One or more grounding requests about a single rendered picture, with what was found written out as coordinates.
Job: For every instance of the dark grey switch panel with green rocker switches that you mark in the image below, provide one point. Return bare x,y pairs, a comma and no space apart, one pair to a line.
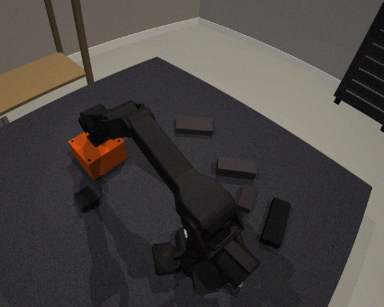
181,246

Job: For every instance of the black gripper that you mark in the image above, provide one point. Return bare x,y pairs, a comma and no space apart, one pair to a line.
167,260

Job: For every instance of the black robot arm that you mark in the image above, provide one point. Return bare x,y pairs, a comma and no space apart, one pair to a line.
203,205

